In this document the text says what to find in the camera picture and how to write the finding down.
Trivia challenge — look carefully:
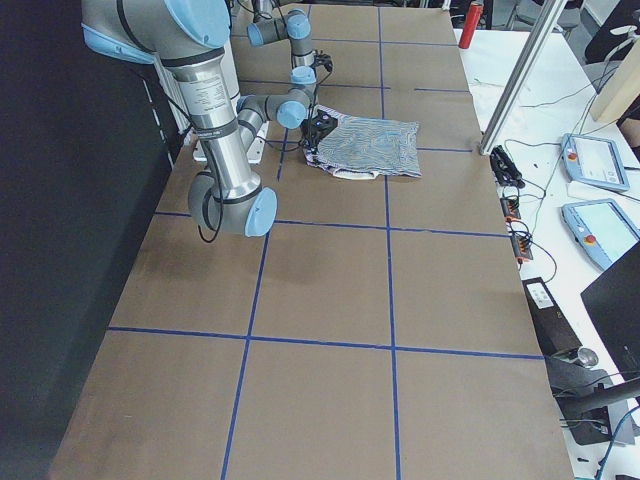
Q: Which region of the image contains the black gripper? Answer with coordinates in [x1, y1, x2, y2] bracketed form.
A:
[311, 50, 333, 73]
[301, 111, 338, 155]

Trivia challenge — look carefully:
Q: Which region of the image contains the blue white striped polo shirt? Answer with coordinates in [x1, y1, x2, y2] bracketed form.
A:
[303, 105, 421, 180]

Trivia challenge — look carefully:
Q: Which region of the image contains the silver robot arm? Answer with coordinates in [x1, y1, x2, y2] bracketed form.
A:
[81, 1, 322, 237]
[246, 1, 333, 74]

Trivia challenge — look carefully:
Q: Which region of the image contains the red cylinder tube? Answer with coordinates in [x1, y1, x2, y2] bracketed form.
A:
[458, 1, 484, 50]

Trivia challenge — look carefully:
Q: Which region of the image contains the clear plastic bag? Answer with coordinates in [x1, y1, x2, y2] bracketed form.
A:
[469, 80, 525, 134]

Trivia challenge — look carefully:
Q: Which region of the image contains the brown paper table cover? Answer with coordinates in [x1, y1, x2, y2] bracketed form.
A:
[50, 5, 573, 479]

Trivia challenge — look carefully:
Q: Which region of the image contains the black folded tripod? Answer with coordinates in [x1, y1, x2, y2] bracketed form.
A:
[489, 145, 526, 189]

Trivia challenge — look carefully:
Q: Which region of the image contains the orange black usb hub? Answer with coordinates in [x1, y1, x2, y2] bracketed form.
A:
[510, 231, 533, 264]
[500, 196, 521, 223]

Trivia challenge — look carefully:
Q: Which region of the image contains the far blue teach pendant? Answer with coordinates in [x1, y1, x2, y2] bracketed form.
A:
[561, 134, 630, 192]

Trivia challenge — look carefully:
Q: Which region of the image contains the blue teach pendant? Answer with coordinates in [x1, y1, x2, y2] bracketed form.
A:
[561, 134, 630, 192]
[561, 198, 639, 270]

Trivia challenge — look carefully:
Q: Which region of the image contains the wooden board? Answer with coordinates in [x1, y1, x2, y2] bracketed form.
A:
[590, 25, 639, 123]

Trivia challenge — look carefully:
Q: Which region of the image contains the near blue teach pendant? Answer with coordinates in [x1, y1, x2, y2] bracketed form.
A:
[561, 198, 639, 270]

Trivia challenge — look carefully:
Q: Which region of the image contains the long black box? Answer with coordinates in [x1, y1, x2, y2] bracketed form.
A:
[522, 277, 582, 356]

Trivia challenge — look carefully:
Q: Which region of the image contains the black monitor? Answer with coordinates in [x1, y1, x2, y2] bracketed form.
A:
[581, 244, 640, 380]

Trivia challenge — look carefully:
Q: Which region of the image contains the black monitor stand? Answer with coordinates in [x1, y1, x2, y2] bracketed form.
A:
[545, 357, 639, 446]

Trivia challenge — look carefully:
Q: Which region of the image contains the aluminium frame post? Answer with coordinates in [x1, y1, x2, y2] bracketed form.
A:
[479, 0, 567, 155]

